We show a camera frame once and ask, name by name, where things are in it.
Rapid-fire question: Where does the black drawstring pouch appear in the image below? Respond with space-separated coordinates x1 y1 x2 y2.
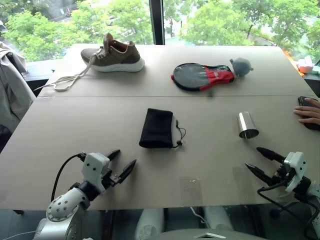
138 107 187 149

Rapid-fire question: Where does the grey jacket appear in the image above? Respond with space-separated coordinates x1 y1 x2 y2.
0 41 36 154

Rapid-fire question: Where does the white rounded robot leg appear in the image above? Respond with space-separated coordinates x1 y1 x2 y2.
134 207 166 240
203 206 235 232

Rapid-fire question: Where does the shiny steel cup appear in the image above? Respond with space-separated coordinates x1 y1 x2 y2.
237 111 260 140

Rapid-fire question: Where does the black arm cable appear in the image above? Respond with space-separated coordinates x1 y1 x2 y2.
257 183 320 237
50 152 87 202

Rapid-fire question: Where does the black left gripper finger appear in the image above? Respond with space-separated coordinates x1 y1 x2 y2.
105 149 122 161
117 159 138 184

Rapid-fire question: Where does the person's bare hand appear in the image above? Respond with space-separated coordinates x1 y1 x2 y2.
293 97 320 126

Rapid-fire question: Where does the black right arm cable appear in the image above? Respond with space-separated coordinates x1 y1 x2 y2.
257 183 320 237

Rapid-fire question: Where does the thin white cable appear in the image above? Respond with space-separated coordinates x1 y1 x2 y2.
189 206 209 226

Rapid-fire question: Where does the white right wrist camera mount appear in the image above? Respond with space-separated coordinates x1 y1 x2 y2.
283 151 308 194

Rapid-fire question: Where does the dark window frame post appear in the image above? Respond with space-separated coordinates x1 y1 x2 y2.
148 0 166 46

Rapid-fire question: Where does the grey plush toy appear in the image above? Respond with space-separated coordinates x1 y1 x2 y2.
229 57 255 78

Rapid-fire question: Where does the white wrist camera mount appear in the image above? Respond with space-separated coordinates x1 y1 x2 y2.
81 152 111 194
283 151 308 194

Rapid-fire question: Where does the black and red paddle case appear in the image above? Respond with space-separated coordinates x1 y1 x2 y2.
170 62 237 93

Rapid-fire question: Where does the black computer mouse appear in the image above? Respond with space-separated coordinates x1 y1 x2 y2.
297 95 320 131

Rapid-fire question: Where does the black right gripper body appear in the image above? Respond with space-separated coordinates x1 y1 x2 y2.
270 161 294 186

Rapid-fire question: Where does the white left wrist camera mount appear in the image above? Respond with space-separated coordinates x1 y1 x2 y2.
81 152 111 194

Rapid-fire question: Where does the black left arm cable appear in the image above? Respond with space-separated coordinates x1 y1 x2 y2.
50 152 87 202

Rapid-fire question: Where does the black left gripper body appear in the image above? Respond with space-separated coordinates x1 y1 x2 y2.
100 166 124 189

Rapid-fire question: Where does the pink and white box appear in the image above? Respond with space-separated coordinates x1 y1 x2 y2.
296 55 315 74

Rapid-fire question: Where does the grey robot torso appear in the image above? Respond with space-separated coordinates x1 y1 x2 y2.
149 225 251 240

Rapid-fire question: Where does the brown sneaker with white sole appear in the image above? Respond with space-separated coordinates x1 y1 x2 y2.
33 32 146 93

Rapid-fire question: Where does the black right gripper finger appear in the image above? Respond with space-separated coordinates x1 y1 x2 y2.
244 162 277 186
256 146 286 163

